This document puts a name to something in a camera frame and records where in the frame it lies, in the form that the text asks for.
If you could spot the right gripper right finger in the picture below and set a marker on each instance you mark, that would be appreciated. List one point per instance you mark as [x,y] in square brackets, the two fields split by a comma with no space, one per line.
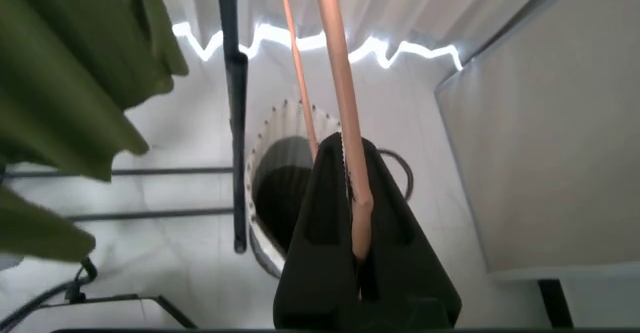
[405,273]

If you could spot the pink clothes hanger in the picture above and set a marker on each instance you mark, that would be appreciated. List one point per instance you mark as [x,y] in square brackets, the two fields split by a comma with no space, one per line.
[345,98]

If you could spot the white laundry basket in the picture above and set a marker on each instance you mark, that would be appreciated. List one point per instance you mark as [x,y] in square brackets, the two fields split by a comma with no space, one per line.
[280,193]

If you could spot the black clothes rack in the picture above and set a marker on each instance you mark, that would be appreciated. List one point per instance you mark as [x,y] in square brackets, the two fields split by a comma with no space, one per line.
[237,123]

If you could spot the green printed shirt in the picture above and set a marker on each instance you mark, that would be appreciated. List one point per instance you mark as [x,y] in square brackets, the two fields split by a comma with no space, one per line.
[60,73]

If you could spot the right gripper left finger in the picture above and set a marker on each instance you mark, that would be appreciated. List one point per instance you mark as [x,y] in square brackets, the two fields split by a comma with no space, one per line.
[315,273]

